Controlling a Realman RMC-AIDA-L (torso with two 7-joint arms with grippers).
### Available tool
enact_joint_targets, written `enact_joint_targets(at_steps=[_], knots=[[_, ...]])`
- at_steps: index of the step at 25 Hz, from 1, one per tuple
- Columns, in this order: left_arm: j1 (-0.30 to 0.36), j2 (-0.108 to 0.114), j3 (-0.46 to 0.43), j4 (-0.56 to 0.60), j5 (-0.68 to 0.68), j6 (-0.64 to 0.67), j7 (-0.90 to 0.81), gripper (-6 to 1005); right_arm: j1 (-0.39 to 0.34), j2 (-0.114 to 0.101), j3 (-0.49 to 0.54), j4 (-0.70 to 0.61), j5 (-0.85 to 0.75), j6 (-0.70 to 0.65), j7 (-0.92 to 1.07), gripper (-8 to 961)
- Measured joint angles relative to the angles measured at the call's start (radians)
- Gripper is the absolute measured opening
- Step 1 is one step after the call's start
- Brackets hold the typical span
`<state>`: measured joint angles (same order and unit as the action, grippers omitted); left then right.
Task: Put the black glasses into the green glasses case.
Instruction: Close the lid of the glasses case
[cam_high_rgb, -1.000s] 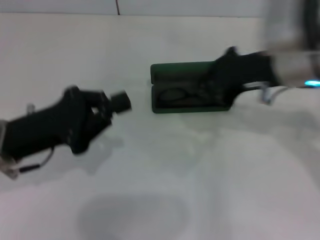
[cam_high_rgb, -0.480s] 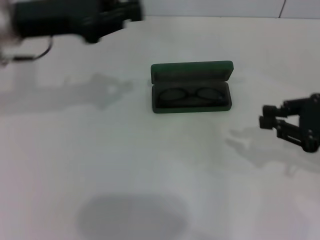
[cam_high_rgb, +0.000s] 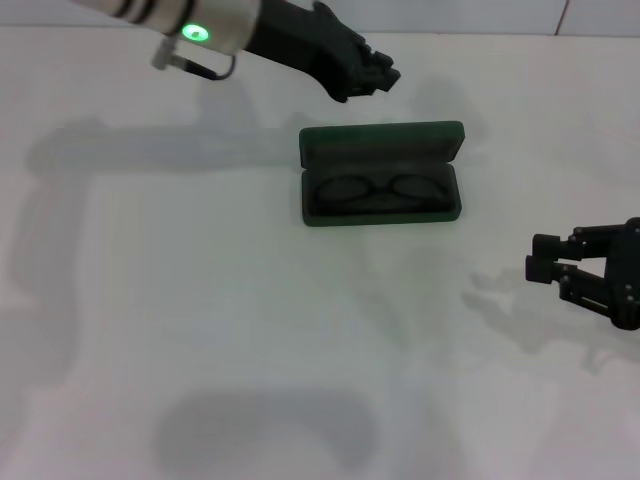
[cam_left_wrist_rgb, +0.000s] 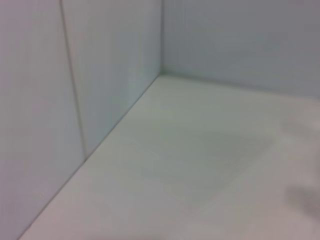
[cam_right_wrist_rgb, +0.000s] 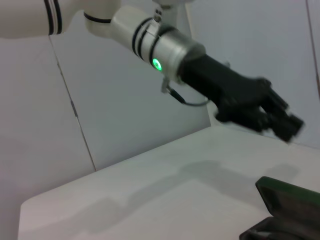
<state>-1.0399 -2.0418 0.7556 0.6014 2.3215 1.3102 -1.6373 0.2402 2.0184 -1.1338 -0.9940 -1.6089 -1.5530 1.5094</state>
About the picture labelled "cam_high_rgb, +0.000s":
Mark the green glasses case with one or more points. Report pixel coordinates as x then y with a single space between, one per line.
380 137

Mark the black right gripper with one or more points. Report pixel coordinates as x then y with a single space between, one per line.
627 280

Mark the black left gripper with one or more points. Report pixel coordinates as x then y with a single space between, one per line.
305 40

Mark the black glasses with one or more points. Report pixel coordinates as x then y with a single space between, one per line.
382 189

